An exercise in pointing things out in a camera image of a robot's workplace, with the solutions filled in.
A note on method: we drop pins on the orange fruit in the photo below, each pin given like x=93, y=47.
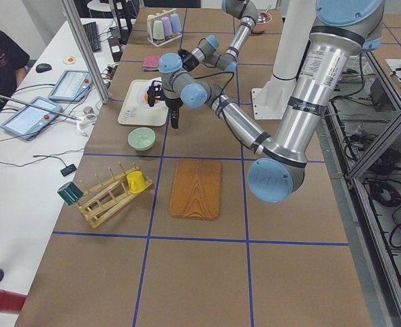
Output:
x=152, y=98

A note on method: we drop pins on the white round plate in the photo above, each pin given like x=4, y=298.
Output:
x=142, y=96

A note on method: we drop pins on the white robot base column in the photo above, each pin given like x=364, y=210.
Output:
x=271, y=101

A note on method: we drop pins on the cream rectangular tray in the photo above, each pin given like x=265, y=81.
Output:
x=133, y=114

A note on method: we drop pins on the wooden orange tray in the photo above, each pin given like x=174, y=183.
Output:
x=196, y=189

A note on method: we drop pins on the blue cup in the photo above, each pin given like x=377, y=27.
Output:
x=175, y=23

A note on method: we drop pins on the pink folded cloth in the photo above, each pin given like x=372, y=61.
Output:
x=150, y=64

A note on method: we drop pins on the green ceramic bowl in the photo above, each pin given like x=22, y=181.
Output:
x=141, y=138

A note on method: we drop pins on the purple cup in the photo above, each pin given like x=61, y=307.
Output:
x=167, y=26

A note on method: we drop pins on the white cup holder rack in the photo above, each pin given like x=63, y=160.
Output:
x=149, y=24

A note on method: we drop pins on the pink bowl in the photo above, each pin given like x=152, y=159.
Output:
x=262, y=27

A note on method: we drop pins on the yellow mug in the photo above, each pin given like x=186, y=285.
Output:
x=136, y=182

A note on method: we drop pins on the metal spoon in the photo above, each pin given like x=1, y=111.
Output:
x=263, y=15

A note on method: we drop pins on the black keyboard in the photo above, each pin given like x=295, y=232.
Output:
x=92, y=34

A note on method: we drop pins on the far teach pendant tablet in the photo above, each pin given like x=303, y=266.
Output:
x=72, y=86

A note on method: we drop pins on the teach pendant tablet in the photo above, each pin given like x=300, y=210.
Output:
x=72, y=86
x=28, y=122

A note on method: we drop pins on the small orange white dish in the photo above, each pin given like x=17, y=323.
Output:
x=69, y=60

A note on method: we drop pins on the small black device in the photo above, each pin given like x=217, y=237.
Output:
x=67, y=170

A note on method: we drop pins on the wooden dish rack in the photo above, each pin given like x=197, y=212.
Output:
x=102, y=201

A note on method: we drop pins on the dark green cup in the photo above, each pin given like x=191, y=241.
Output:
x=70, y=193

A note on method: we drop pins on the black computer mouse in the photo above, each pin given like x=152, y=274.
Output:
x=43, y=67

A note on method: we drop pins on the near teach pendant tablet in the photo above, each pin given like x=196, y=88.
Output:
x=28, y=122

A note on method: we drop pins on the red cylinder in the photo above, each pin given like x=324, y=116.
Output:
x=11, y=302

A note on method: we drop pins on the aluminium frame post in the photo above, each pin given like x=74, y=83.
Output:
x=73, y=18

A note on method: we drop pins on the grabber stick with green handle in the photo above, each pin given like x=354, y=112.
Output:
x=46, y=104

